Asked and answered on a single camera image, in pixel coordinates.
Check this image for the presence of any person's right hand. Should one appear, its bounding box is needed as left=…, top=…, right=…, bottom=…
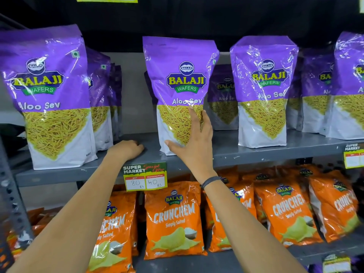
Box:
left=165, top=106, right=219, bottom=184

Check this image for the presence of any person's left hand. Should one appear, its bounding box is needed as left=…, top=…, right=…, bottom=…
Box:
left=106, top=140, right=144, bottom=163

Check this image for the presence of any purple snack packet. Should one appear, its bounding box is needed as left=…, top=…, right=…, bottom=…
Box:
left=142, top=36, right=220, bottom=156

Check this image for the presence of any person's right forearm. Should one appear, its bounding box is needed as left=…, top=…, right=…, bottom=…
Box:
left=202, top=179, right=308, bottom=273

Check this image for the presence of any person's left forearm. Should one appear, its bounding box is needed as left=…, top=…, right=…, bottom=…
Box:
left=7, top=153, right=134, bottom=273

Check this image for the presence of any green yellow price tag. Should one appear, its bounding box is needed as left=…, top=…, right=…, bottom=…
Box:
left=122, top=162, right=168, bottom=192
left=343, top=142, right=364, bottom=170
left=322, top=254, right=353, bottom=273

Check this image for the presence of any black wristband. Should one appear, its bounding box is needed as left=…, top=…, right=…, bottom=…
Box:
left=200, top=176, right=222, bottom=190

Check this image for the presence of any row of orange packets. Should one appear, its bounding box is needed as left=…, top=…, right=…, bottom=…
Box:
left=6, top=165, right=362, bottom=273

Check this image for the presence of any row of purple packets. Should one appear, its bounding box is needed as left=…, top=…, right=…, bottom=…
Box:
left=0, top=24, right=364, bottom=171

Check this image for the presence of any perforated grey shelf upright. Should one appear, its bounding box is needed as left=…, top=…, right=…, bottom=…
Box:
left=0, top=136, right=35, bottom=273

